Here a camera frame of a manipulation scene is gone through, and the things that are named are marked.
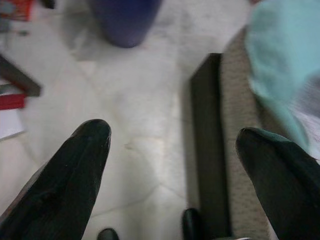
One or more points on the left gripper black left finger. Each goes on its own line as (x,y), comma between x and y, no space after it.
(55,195)

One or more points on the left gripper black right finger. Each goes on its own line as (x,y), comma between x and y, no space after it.
(287,190)

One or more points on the black robot foot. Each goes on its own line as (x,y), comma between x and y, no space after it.
(192,225)
(108,235)

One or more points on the white paper sheet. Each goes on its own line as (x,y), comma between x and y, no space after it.
(10,122)

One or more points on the white quilted mattress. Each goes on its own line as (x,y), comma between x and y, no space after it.
(237,105)

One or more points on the flat red book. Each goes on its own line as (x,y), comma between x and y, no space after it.
(11,101)

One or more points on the dark wooden table leg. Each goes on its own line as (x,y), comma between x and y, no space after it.
(20,77)

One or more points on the teal blanket with colourful shapes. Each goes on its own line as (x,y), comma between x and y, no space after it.
(280,50)

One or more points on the dark blue bucket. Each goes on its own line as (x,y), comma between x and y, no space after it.
(125,20)

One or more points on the red printed box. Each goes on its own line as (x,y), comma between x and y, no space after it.
(17,10)

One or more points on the dark bed frame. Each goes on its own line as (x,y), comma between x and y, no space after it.
(207,137)

